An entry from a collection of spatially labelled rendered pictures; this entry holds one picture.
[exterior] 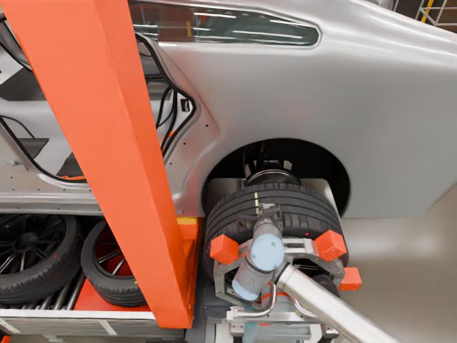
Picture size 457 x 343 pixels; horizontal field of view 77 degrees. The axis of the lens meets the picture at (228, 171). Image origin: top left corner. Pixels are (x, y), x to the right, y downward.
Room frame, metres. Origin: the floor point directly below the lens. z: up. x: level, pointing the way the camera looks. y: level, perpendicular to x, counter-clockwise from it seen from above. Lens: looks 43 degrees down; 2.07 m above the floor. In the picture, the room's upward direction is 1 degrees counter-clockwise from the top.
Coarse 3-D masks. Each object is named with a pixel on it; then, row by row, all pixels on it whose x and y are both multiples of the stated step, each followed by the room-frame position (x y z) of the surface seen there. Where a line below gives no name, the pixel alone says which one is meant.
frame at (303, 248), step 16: (288, 240) 0.63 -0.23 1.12; (304, 240) 0.63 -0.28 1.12; (240, 256) 0.59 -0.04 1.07; (288, 256) 0.58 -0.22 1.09; (304, 256) 0.57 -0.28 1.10; (224, 272) 0.58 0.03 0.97; (336, 272) 0.57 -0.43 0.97; (224, 288) 0.62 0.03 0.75; (240, 304) 0.58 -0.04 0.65; (256, 304) 0.59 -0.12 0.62
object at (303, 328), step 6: (300, 324) 0.65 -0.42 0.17; (306, 324) 0.65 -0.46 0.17; (228, 330) 0.63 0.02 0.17; (258, 330) 0.63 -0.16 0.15; (264, 330) 0.63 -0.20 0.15; (270, 330) 0.63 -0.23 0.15; (276, 330) 0.63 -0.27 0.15; (282, 330) 0.63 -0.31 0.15; (288, 330) 0.63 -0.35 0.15; (294, 330) 0.63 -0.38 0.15; (300, 330) 0.63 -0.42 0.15; (306, 330) 0.63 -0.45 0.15; (228, 336) 0.61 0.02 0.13; (258, 336) 0.60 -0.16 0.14; (264, 336) 0.60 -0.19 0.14; (270, 336) 0.60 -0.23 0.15; (276, 336) 0.60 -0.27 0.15; (282, 336) 0.59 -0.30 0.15; (288, 336) 0.59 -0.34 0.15; (294, 336) 0.59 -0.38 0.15; (300, 336) 0.59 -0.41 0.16; (306, 336) 0.59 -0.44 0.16
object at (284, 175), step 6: (258, 174) 1.15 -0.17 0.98; (264, 174) 1.13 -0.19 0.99; (270, 174) 1.13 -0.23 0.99; (276, 174) 1.13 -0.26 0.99; (282, 174) 1.13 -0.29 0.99; (288, 174) 1.13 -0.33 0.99; (252, 180) 1.13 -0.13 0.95; (258, 180) 1.13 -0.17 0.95; (264, 180) 1.13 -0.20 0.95; (270, 180) 1.13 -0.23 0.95; (276, 180) 1.13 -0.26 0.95; (282, 180) 1.13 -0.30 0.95; (288, 180) 1.13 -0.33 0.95; (294, 180) 1.13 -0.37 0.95
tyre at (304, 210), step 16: (240, 192) 0.87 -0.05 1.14; (256, 192) 0.85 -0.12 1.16; (272, 192) 0.83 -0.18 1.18; (288, 192) 0.83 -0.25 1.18; (304, 192) 0.84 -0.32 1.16; (224, 208) 0.82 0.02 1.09; (240, 208) 0.78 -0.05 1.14; (256, 208) 0.75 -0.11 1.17; (288, 208) 0.74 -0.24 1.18; (304, 208) 0.75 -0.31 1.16; (320, 208) 0.78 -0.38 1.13; (208, 224) 0.83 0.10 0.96; (224, 224) 0.74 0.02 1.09; (288, 224) 0.67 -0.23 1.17; (304, 224) 0.67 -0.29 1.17; (320, 224) 0.69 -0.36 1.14; (336, 224) 0.74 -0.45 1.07; (208, 240) 0.73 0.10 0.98; (240, 240) 0.67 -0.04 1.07; (208, 256) 0.67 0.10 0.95; (208, 272) 0.67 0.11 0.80
